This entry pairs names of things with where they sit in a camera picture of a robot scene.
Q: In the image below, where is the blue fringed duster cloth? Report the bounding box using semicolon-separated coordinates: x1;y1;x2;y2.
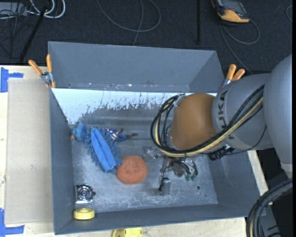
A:
84;126;124;174

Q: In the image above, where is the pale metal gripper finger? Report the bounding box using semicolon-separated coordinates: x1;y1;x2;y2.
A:
158;157;172;196
143;146;163;161

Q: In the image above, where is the grey metal bin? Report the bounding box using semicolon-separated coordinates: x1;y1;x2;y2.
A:
47;40;262;236

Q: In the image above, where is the orange round scrubber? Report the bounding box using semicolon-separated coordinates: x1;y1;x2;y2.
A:
115;155;148;185

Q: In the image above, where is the silver square metal part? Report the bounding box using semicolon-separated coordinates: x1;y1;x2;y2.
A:
74;184;97;204

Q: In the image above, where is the pale wood board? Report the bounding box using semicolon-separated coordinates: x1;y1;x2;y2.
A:
4;78;55;225

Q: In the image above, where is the yellow ring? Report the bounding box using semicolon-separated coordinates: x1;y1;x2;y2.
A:
73;207;96;221

